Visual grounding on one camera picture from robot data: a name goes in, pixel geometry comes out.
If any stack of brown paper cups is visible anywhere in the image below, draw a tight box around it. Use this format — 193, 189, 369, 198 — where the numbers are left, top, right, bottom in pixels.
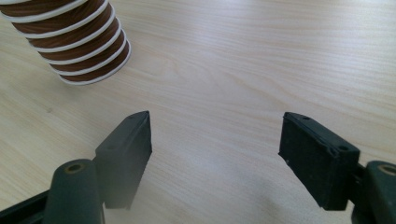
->
0, 0, 133, 87

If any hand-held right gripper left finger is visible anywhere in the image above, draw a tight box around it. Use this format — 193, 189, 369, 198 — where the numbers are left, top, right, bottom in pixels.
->
93, 110, 153, 210

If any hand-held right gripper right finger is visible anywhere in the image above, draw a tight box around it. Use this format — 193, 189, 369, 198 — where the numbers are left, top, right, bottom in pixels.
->
277, 111, 361, 212

